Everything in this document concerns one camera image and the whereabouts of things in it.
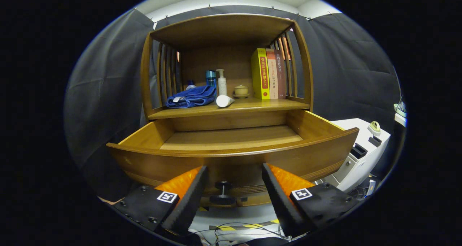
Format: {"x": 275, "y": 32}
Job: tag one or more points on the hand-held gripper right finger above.
{"x": 279, "y": 199}

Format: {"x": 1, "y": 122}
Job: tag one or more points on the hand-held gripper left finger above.
{"x": 187, "y": 199}

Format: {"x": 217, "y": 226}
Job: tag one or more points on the wooden drawer with black knob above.
{"x": 231, "y": 141}

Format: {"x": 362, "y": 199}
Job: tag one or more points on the white green cleanser tube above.
{"x": 223, "y": 101}

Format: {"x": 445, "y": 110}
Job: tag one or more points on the wooden countertop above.
{"x": 260, "y": 103}

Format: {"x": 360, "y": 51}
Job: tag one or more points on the white drawer unit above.
{"x": 352, "y": 128}

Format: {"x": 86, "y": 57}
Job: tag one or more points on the wooden cabinet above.
{"x": 220, "y": 29}

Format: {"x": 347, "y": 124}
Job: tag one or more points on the yellow black floor tape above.
{"x": 252, "y": 225}

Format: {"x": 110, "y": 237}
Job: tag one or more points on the small white device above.
{"x": 371, "y": 189}

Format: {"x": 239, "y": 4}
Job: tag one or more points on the blue folded towel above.
{"x": 191, "y": 96}

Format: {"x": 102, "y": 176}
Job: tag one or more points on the beige saucer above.
{"x": 241, "y": 95}

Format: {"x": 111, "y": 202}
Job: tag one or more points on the small black flat object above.
{"x": 375, "y": 141}

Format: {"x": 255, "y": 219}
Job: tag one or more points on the small white blue-capped bottle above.
{"x": 190, "y": 86}

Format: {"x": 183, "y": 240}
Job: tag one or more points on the beige lidded teacup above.
{"x": 241, "y": 90}

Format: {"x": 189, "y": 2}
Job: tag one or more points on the pale green tape roll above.
{"x": 374, "y": 128}

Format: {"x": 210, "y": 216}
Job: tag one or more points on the white pump bottle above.
{"x": 222, "y": 85}

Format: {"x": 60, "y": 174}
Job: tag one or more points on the orange white book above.
{"x": 273, "y": 80}

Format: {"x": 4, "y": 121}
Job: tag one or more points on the blue transparent bottle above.
{"x": 210, "y": 79}

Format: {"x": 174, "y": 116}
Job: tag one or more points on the brown book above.
{"x": 280, "y": 72}

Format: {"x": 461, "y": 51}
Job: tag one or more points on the yellow book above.
{"x": 258, "y": 72}

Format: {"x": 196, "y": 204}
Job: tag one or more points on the small white shelf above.
{"x": 400, "y": 120}

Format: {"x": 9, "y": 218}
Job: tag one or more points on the pale green bowl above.
{"x": 400, "y": 109}

